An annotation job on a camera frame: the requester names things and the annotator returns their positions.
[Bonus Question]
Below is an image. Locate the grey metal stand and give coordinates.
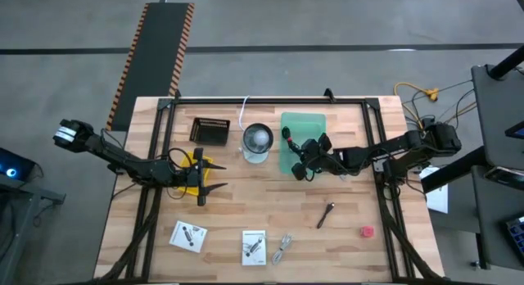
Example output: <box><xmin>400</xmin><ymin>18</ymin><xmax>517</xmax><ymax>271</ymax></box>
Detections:
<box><xmin>0</xmin><ymin>179</ymin><xmax>66</xmax><ymax>285</ymax></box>

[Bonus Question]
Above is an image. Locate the short black cable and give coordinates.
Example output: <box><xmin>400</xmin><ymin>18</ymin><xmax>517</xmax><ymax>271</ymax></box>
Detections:
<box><xmin>316</xmin><ymin>201</ymin><xmax>336</xmax><ymax>230</ymax></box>

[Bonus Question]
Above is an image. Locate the white Acer product box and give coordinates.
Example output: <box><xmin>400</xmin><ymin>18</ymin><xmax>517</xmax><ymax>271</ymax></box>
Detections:
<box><xmin>241</xmin><ymin>229</ymin><xmax>268</xmax><ymax>267</ymax></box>
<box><xmin>169</xmin><ymin>219</ymin><xmax>209</xmax><ymax>254</ymax></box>

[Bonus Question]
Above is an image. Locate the black device with blue light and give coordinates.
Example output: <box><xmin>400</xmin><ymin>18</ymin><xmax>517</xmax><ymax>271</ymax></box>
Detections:
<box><xmin>0</xmin><ymin>147</ymin><xmax>36</xmax><ymax>182</ymax></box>

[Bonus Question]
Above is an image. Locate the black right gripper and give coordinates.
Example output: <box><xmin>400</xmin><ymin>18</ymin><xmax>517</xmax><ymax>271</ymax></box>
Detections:
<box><xmin>291</xmin><ymin>132</ymin><xmax>333</xmax><ymax>182</ymax></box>

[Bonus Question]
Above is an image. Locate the white paper sheet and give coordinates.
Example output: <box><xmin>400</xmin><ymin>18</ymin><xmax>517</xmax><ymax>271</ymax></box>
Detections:
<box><xmin>419</xmin><ymin>165</ymin><xmax>449</xmax><ymax>215</ymax></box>

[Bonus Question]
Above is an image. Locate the black plastic basket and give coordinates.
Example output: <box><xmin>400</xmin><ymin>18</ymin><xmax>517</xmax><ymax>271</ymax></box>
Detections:
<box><xmin>188</xmin><ymin>116</ymin><xmax>231</xmax><ymax>147</ymax></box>

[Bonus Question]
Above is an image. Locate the green translucent plastic bin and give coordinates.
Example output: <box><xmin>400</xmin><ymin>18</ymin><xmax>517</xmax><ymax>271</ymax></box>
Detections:
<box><xmin>278</xmin><ymin>111</ymin><xmax>328</xmax><ymax>174</ymax></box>

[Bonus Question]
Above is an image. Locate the black floor cable tangle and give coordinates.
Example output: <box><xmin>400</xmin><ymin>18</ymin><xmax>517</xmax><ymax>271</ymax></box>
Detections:
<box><xmin>403</xmin><ymin>78</ymin><xmax>479</xmax><ymax>133</ymax></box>

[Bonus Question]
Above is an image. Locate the black hazard-striped floor mat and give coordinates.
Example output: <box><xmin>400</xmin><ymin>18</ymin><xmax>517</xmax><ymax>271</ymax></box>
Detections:
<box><xmin>105</xmin><ymin>2</ymin><xmax>196</xmax><ymax>133</ymax></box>

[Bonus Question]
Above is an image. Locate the black keypad with blue keys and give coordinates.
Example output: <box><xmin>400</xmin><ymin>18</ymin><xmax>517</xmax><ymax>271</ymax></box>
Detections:
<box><xmin>505</xmin><ymin>214</ymin><xmax>524</xmax><ymax>258</ymax></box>

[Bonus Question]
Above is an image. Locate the dark grey lower table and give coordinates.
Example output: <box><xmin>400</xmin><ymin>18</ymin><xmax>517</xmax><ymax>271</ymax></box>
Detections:
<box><xmin>470</xmin><ymin>165</ymin><xmax>524</xmax><ymax>272</ymax></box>

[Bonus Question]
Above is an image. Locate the black diagonal support bar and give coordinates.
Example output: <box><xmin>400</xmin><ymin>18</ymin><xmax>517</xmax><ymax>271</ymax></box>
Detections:
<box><xmin>421</xmin><ymin>145</ymin><xmax>489</xmax><ymax>194</ymax></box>

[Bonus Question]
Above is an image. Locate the black cable bundle red tie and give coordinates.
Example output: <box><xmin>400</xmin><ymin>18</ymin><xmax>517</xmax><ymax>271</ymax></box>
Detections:
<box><xmin>281</xmin><ymin>125</ymin><xmax>297</xmax><ymax>154</ymax></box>

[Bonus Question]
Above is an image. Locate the white braided cable bundle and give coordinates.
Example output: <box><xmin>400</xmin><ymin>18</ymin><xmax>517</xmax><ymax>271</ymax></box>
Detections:
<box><xmin>271</xmin><ymin>232</ymin><xmax>294</xmax><ymax>266</ymax></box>

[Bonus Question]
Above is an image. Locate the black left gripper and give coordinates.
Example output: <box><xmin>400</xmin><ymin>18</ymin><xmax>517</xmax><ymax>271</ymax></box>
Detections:
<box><xmin>179</xmin><ymin>147</ymin><xmax>229</xmax><ymax>207</ymax></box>

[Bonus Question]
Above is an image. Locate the yellow extension cord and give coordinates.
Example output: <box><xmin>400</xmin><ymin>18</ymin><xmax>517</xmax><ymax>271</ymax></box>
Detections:
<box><xmin>393</xmin><ymin>82</ymin><xmax>440</xmax><ymax>126</ymax></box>

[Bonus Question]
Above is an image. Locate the dark grey side table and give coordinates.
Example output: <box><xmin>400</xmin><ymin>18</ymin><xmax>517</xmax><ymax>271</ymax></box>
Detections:
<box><xmin>470</xmin><ymin>63</ymin><xmax>524</xmax><ymax>171</ymax></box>

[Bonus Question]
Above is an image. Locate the black round pole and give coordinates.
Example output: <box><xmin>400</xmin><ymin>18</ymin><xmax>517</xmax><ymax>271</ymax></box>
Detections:
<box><xmin>489</xmin><ymin>45</ymin><xmax>524</xmax><ymax>81</ymax></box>

